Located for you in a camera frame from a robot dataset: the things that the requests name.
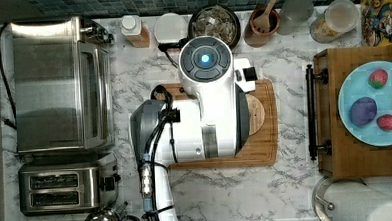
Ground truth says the stainless steel toaster oven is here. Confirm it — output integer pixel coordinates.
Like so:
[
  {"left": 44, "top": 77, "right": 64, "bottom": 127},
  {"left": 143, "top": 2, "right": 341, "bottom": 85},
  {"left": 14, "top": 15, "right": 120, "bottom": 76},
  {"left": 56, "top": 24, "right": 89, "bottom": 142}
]
[{"left": 10, "top": 16, "right": 114, "bottom": 154}]

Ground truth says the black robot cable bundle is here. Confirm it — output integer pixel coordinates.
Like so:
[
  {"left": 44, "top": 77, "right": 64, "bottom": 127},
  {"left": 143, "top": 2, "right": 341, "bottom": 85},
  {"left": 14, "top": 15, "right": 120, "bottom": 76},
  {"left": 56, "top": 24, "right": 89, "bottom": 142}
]
[{"left": 134, "top": 83, "right": 187, "bottom": 221}]

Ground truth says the black power cord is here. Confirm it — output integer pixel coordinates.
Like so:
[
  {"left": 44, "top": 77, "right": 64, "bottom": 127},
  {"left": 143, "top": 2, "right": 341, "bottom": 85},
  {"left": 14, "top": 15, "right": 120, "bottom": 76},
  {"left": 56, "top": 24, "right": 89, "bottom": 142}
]
[{"left": 0, "top": 22, "right": 19, "bottom": 131}]

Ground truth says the frosted grey plastic cup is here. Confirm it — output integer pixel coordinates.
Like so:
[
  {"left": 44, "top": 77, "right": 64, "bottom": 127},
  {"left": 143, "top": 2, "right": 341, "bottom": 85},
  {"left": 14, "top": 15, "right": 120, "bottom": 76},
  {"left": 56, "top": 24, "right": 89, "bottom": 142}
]
[{"left": 277, "top": 0, "right": 314, "bottom": 36}]

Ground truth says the black bowl of tea bags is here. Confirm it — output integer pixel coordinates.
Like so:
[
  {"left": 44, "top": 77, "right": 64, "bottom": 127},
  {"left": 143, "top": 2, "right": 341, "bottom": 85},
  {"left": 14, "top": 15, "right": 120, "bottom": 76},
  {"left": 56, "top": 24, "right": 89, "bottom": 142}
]
[{"left": 187, "top": 4, "right": 241, "bottom": 49}]

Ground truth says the wooden cutting board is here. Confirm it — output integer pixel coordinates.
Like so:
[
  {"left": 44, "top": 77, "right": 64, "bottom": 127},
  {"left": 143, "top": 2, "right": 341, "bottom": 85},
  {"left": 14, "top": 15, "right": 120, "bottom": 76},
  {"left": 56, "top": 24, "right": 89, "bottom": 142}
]
[{"left": 169, "top": 79, "right": 278, "bottom": 170}]

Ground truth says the wooden tray box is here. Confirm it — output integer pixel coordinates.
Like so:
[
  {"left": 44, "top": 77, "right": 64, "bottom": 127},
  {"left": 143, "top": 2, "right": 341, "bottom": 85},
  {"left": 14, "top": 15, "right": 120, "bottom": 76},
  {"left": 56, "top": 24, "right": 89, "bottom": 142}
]
[{"left": 310, "top": 46, "right": 392, "bottom": 178}]

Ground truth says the round wooden lid with knob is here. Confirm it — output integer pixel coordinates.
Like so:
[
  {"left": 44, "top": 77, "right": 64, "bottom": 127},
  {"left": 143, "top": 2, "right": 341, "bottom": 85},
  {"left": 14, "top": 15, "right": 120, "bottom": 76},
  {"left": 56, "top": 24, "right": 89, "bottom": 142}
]
[{"left": 245, "top": 94, "right": 265, "bottom": 135}]

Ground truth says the paper towel roll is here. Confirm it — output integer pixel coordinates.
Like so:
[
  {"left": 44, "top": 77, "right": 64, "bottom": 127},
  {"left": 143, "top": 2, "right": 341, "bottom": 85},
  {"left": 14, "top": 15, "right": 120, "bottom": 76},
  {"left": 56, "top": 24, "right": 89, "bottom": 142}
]
[{"left": 323, "top": 182, "right": 392, "bottom": 221}]

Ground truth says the orange bottle with white cap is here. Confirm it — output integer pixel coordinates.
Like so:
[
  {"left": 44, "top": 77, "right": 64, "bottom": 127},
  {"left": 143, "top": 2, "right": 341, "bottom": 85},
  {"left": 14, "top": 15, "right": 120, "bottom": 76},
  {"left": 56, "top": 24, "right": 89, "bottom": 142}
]
[{"left": 121, "top": 15, "right": 150, "bottom": 48}]

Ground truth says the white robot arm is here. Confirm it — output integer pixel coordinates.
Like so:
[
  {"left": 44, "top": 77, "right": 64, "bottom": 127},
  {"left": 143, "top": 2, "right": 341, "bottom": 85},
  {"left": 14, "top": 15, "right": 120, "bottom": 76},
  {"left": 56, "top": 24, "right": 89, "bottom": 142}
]
[{"left": 129, "top": 36, "right": 250, "bottom": 221}]

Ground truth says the red plush strawberry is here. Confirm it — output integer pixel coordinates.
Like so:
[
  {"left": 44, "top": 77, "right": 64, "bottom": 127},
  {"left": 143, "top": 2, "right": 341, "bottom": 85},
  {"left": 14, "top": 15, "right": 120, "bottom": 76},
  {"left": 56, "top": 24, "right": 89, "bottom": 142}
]
[
  {"left": 377, "top": 114, "right": 392, "bottom": 131},
  {"left": 368, "top": 68, "right": 389, "bottom": 89}
]

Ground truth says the purple plush fruit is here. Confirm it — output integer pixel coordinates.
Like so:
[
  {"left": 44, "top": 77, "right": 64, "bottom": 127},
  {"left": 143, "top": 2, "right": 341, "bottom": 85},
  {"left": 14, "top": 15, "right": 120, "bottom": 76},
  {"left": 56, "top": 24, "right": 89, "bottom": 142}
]
[{"left": 349, "top": 97, "right": 377, "bottom": 126}]

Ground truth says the black drawer handle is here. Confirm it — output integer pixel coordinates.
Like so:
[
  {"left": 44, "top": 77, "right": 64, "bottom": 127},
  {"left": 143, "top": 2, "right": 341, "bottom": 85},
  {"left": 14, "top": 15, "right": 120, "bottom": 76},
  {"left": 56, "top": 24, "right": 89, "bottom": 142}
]
[{"left": 305, "top": 64, "right": 331, "bottom": 160}]

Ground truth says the yellow cereal box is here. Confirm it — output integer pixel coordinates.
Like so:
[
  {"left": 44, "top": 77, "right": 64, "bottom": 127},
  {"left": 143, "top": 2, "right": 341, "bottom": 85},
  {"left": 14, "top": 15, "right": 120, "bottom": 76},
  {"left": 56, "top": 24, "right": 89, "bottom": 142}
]
[{"left": 360, "top": 0, "right": 392, "bottom": 47}]

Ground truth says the white round container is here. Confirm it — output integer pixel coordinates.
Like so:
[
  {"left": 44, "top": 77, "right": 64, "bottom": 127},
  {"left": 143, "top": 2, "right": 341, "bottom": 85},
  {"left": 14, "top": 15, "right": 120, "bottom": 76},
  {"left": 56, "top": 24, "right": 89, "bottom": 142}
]
[{"left": 154, "top": 12, "right": 188, "bottom": 44}]

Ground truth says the clear jar with white lid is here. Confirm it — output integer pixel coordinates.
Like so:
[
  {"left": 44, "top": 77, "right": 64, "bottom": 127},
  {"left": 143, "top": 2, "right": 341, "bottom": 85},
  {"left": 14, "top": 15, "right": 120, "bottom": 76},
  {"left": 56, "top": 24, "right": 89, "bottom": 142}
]
[{"left": 309, "top": 0, "right": 359, "bottom": 44}]

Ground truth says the light blue plate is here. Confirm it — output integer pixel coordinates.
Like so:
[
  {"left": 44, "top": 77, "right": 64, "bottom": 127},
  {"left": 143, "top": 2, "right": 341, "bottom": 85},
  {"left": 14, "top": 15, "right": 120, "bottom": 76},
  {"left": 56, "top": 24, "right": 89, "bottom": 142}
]
[{"left": 338, "top": 60, "right": 392, "bottom": 147}]

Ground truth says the red plush strawberry lower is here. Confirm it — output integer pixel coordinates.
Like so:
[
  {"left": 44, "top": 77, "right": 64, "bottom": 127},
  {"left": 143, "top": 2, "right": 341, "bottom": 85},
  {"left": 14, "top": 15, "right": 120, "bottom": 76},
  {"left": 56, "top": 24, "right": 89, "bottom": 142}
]
[{"left": 377, "top": 114, "right": 392, "bottom": 131}]

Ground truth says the wooden spoon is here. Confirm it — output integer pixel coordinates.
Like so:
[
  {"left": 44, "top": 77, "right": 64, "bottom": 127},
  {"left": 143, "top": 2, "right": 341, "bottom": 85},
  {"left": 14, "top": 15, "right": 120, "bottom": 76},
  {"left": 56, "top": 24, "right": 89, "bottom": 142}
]
[{"left": 253, "top": 0, "right": 277, "bottom": 33}]

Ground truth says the red plush strawberry upper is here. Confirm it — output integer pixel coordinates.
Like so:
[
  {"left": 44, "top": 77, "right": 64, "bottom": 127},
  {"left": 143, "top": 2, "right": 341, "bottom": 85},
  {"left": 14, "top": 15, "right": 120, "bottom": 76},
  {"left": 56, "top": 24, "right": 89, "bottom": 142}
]
[{"left": 368, "top": 68, "right": 389, "bottom": 89}]

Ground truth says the brown ceramic utensil holder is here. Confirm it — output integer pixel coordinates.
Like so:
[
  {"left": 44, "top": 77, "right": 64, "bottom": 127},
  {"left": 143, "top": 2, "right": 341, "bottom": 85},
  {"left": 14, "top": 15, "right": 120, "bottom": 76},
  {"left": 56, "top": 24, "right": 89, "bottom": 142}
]
[{"left": 244, "top": 7, "right": 280, "bottom": 48}]

